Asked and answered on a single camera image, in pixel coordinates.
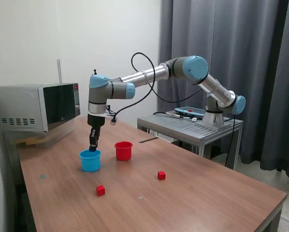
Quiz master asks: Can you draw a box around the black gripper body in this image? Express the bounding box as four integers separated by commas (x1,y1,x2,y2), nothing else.
87,114,105,129

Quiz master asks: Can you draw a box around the blue plastic cup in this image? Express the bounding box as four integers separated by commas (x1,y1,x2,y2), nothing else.
79,149,102,173

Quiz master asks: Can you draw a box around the red plastic cup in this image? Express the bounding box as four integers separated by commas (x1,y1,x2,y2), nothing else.
114,141,134,161

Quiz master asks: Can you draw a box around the wooden block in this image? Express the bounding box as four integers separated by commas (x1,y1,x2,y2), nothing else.
13,137,42,147

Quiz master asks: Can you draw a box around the silver microwave oven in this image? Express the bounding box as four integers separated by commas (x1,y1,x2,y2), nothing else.
0,83,81,133

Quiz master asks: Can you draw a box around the grey metal robot stand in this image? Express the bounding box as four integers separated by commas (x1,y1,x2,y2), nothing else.
137,111,244,171

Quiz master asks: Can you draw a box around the blue teach pendant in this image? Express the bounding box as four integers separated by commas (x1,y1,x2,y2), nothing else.
174,106,206,119

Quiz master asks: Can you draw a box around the grey curtain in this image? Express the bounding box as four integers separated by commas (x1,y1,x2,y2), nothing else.
157,0,289,177

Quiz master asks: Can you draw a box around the black pendant cable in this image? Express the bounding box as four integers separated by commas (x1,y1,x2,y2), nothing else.
152,111,198,121

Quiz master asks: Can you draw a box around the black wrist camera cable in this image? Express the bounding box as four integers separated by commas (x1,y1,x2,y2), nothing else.
110,52,203,121

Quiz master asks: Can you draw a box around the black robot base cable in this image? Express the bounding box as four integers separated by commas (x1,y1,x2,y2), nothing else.
224,115,236,167

